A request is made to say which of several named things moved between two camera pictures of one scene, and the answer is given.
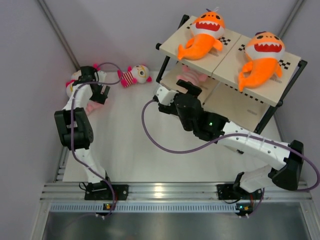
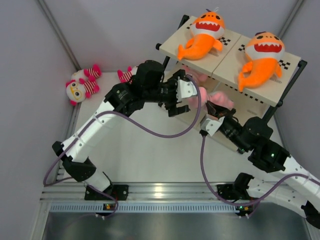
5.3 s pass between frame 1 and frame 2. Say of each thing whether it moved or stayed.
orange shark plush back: stayed
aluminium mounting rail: stayed
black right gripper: moved
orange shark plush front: stayed
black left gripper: moved
